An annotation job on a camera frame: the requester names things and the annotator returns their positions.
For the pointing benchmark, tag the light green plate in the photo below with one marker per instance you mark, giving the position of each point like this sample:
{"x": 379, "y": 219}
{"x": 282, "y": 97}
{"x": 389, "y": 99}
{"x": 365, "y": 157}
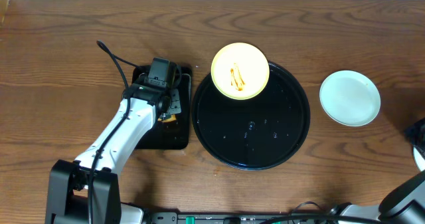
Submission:
{"x": 350, "y": 98}

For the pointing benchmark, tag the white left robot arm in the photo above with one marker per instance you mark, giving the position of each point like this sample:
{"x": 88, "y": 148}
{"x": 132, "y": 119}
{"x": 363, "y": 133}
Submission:
{"x": 87, "y": 189}

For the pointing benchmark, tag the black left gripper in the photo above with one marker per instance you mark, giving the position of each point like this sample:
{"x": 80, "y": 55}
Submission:
{"x": 173, "y": 98}

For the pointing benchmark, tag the yellow plate with sauce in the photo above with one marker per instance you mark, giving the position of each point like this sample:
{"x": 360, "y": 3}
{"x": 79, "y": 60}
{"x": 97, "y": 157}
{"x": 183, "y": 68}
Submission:
{"x": 240, "y": 71}

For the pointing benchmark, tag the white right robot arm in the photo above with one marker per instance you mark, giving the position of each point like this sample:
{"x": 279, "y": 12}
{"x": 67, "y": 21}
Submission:
{"x": 405, "y": 204}

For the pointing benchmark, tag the black rectangular water tray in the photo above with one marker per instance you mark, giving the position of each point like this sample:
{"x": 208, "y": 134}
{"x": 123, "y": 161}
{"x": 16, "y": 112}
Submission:
{"x": 174, "y": 133}

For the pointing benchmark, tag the round black serving tray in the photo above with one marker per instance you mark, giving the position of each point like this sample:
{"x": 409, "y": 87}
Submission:
{"x": 259, "y": 133}

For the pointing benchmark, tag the green and orange sponge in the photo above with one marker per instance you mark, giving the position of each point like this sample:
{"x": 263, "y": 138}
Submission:
{"x": 167, "y": 119}

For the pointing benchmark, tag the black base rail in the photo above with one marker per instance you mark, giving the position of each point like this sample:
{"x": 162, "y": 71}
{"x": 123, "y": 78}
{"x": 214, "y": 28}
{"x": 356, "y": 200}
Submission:
{"x": 206, "y": 218}

